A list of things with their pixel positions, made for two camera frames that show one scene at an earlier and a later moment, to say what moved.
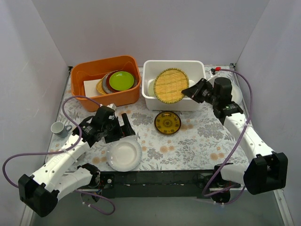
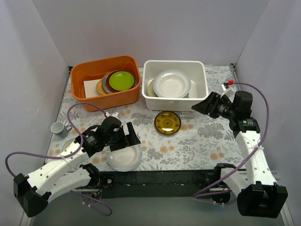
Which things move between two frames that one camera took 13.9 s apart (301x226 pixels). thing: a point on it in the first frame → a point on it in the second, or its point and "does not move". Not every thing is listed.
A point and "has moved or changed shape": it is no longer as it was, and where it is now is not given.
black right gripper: [200, 92] → [214, 106]
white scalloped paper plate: [124, 155] does not move
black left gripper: [118, 131] → [122, 140]
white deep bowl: [237, 95] has moved or changed shape
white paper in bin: [90, 88] does not move
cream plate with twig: [151, 87] does not move
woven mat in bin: [99, 87] does not move
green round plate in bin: [121, 81] does not move
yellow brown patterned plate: [167, 122] does not move
